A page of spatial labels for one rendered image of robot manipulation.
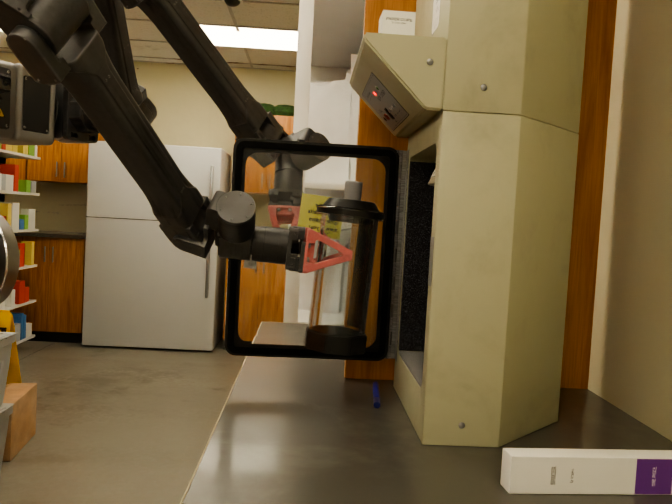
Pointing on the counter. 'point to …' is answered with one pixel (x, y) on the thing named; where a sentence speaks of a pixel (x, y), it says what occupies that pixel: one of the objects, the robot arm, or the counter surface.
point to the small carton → (397, 22)
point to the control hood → (404, 74)
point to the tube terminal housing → (498, 219)
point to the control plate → (383, 102)
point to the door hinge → (398, 254)
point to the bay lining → (416, 257)
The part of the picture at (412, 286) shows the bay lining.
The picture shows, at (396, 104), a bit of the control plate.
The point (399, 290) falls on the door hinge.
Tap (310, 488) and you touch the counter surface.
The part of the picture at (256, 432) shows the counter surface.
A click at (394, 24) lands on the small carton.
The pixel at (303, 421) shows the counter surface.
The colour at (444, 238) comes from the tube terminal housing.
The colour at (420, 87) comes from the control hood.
